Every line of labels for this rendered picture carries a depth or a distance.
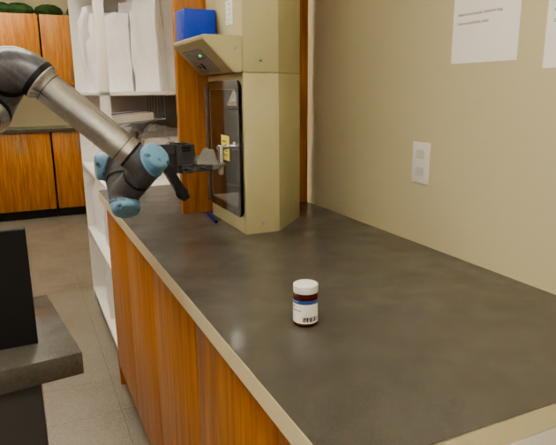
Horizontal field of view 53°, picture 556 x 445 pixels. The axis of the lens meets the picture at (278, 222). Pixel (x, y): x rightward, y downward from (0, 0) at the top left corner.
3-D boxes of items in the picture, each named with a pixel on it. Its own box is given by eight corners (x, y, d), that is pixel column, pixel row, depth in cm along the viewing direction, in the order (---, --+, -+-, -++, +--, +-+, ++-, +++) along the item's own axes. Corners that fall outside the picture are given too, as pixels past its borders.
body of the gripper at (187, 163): (197, 144, 156) (154, 146, 151) (198, 174, 158) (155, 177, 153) (189, 141, 163) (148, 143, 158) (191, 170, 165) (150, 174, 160)
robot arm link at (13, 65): (14, 16, 130) (179, 153, 143) (-3, 49, 136) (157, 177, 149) (-18, 32, 121) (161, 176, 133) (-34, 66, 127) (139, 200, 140)
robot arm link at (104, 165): (97, 189, 151) (92, 163, 154) (138, 185, 155) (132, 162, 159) (98, 171, 144) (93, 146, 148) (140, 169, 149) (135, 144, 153)
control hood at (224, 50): (207, 75, 184) (206, 43, 182) (243, 72, 156) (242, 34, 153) (173, 75, 180) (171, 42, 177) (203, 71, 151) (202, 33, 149)
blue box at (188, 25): (206, 43, 180) (205, 13, 178) (216, 41, 171) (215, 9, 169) (176, 42, 176) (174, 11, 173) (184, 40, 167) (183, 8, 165)
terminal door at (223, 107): (212, 200, 193) (207, 81, 184) (244, 218, 166) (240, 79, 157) (209, 200, 193) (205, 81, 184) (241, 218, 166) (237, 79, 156)
